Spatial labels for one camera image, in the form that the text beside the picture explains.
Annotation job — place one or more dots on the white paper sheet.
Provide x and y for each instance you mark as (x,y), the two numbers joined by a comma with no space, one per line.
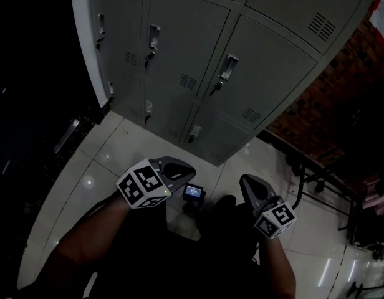
(382,14)

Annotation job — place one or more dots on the grey metal locker cabinet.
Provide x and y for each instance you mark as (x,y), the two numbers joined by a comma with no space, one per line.
(266,83)

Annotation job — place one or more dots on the small black screen device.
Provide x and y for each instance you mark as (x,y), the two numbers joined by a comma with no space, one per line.
(193,192)

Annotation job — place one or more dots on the black metal frame furniture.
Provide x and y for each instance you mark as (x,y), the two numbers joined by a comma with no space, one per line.
(335,185)

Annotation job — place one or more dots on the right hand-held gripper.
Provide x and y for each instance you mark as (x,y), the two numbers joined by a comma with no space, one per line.
(274,221)

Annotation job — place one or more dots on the person's right forearm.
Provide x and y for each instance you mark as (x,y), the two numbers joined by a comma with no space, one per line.
(277,266)

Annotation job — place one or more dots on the small dark locker key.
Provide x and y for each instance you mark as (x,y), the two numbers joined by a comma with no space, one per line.
(149,58)
(190,140)
(147,117)
(216,87)
(98,45)

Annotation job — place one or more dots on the row of closed locker fronts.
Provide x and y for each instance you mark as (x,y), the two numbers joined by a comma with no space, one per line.
(179,42)

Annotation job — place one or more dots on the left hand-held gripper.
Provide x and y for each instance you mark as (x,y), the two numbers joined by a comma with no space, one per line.
(142,184)

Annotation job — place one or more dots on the person's left forearm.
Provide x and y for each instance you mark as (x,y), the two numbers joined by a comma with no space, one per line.
(111,226)

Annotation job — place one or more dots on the person's dark clothing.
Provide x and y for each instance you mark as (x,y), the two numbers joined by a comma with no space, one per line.
(210,260)

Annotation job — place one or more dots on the grey metal locker door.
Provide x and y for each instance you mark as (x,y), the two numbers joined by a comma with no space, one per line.
(223,142)

